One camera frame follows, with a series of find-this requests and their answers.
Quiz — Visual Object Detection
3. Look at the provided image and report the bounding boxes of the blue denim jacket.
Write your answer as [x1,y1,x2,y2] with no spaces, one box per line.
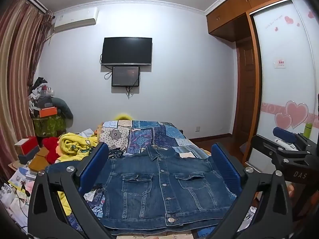
[47,145,237,236]

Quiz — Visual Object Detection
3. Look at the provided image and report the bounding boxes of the clothes pile on green chair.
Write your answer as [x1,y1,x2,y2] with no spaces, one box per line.
[28,77,74,138]

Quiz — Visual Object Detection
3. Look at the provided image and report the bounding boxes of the green bottle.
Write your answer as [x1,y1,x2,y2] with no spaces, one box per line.
[303,122,312,139]

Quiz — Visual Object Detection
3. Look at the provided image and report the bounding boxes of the red and white box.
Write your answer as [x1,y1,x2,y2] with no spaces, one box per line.
[14,136,38,155]

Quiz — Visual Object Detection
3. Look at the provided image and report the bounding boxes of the red plush cloth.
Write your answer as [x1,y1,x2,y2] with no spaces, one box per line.
[42,136,60,165]

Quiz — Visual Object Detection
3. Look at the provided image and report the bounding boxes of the yellow cartoon blanket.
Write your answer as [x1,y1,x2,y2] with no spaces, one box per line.
[56,132,99,216]

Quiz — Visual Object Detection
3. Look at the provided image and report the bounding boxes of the orange box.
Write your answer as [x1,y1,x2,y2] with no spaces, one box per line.
[39,107,57,118]

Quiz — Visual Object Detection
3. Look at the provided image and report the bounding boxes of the blue patchwork bed cover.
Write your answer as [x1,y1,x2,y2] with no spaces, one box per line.
[67,120,248,239]

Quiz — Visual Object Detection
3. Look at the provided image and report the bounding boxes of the wooden wardrobe with glass door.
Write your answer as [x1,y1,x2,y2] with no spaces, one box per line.
[206,0,318,170]

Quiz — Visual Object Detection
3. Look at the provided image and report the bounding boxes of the striped brown curtain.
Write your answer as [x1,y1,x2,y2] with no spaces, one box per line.
[1,0,53,181]

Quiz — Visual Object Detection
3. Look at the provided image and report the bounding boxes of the white air conditioner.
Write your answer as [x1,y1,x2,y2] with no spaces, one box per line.
[53,7,98,33]

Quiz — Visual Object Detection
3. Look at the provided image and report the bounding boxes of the small black wall monitor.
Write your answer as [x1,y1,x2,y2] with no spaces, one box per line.
[111,66,140,87]

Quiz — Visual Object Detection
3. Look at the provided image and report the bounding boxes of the black wall television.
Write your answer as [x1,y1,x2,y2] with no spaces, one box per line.
[100,37,153,66]

